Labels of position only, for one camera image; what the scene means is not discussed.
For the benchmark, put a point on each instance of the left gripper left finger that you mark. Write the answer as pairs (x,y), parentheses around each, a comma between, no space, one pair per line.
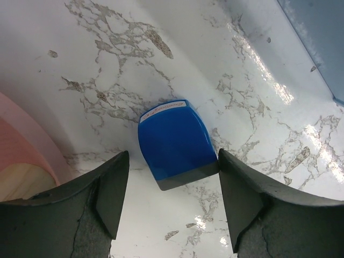
(77,219)

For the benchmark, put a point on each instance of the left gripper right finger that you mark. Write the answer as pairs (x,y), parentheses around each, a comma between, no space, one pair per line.
(267,218)

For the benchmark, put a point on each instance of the blue pencil sharpener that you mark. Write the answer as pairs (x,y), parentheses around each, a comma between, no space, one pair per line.
(176,144)

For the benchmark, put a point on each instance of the light blue drawer bin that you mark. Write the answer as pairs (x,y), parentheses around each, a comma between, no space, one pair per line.
(319,25)

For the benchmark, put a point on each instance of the pink tiered shelf stand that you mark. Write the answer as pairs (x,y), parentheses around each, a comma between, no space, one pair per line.
(30,161)

